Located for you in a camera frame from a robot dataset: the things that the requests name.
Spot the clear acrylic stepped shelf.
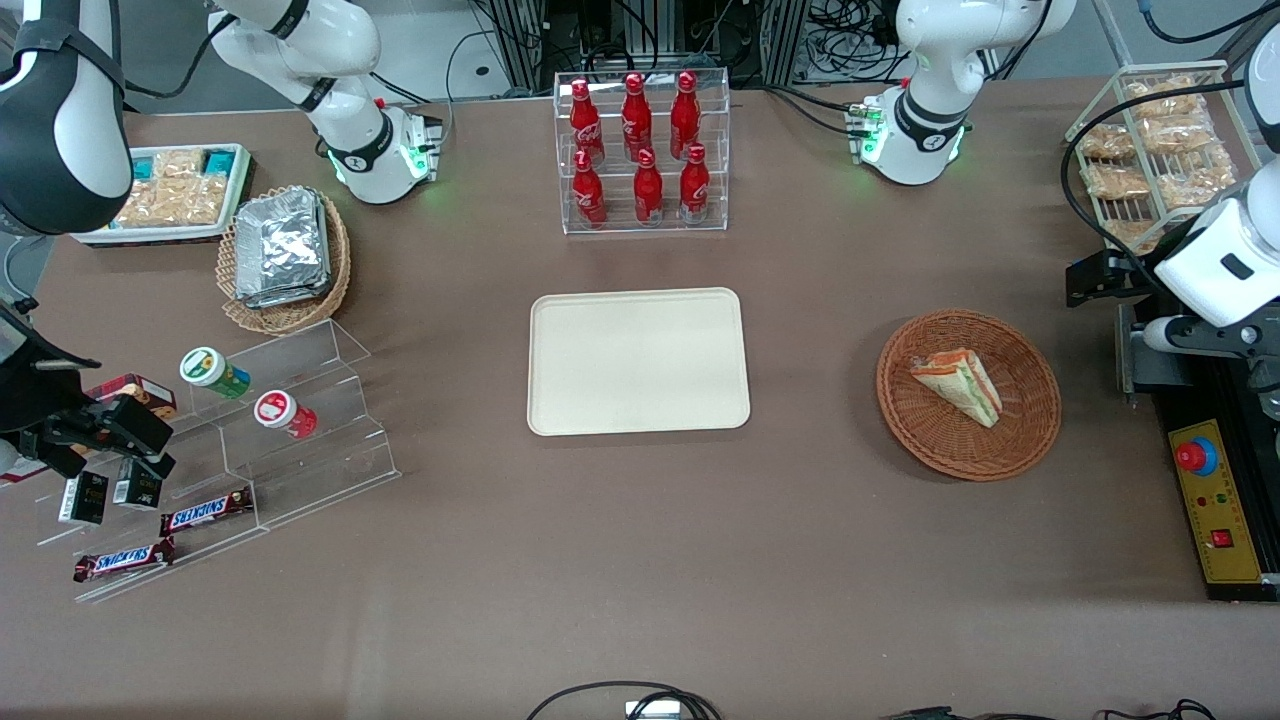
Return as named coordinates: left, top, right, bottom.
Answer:
left=34, top=318, right=402, bottom=604

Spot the round brown wicker basket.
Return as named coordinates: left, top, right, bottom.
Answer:
left=876, top=308, right=1063, bottom=483

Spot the black looped cable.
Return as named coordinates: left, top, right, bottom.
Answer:
left=524, top=681, right=723, bottom=720

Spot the silver foil pack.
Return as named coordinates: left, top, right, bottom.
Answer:
left=233, top=187, right=330, bottom=301
left=240, top=200, right=334, bottom=310

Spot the red cola bottle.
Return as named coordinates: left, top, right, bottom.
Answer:
left=569, top=79, right=607, bottom=167
left=668, top=70, right=702, bottom=161
left=571, top=150, right=609, bottom=227
left=678, top=143, right=712, bottom=224
left=621, top=72, right=654, bottom=162
left=632, top=148, right=665, bottom=227

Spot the white wire rack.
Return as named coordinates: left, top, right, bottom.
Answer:
left=1064, top=60, right=1263, bottom=263

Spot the red-brown chocolate box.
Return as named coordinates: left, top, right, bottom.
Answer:
left=84, top=372, right=179, bottom=422

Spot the yellow control panel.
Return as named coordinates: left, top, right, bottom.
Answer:
left=1167, top=419, right=1264, bottom=587

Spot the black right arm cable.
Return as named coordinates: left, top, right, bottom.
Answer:
left=118, top=12, right=243, bottom=101

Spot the beige rectangular tray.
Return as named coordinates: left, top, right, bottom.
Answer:
left=527, top=287, right=752, bottom=438

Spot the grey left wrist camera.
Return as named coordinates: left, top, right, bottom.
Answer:
left=1143, top=316, right=1280, bottom=360

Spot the triangle sandwich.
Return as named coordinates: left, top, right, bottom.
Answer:
left=908, top=347, right=1004, bottom=429

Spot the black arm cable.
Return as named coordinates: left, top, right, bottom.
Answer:
left=118, top=12, right=243, bottom=101
left=1060, top=80, right=1251, bottom=291

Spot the white rectangular bin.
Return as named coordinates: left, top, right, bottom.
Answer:
left=70, top=143, right=254, bottom=247

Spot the small black box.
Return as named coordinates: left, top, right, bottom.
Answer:
left=111, top=458, right=165, bottom=512
left=57, top=470, right=110, bottom=527

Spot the clear acrylic bottle rack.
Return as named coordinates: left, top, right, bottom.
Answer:
left=553, top=67, right=732, bottom=237

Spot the red cup with white lid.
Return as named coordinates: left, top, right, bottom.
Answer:
left=252, top=389, right=319, bottom=440

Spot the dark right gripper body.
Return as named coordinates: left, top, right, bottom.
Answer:
left=0, top=302, right=101, bottom=473

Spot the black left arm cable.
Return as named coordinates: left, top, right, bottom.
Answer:
left=1060, top=80, right=1251, bottom=291

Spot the oval tan wicker basket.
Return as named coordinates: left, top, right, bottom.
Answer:
left=216, top=184, right=352, bottom=337

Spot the brown Snickers bar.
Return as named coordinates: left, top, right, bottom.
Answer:
left=159, top=486, right=255, bottom=539
left=71, top=537, right=177, bottom=584

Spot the grey metal box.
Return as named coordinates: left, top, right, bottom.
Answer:
left=1116, top=304, right=1193, bottom=398

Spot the aluminium frame rack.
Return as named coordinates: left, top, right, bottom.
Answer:
left=478, top=0, right=813, bottom=93

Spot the tangled black cable bundle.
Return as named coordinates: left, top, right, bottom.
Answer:
left=808, top=0, right=906, bottom=57

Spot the clear bag of cracker snacks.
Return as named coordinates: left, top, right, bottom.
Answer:
left=1081, top=162, right=1152, bottom=202
left=1154, top=150, right=1242, bottom=212
left=1139, top=114, right=1217, bottom=157
left=1103, top=219, right=1169, bottom=253
left=1077, top=121, right=1137, bottom=162
left=1124, top=76, right=1202, bottom=120

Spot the black table cable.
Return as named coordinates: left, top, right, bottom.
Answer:
left=735, top=82, right=873, bottom=137

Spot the green cup with white lid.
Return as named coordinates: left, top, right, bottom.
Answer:
left=179, top=346, right=252, bottom=400

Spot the black yellow control box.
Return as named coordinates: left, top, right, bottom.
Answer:
left=1130, top=300, right=1280, bottom=603

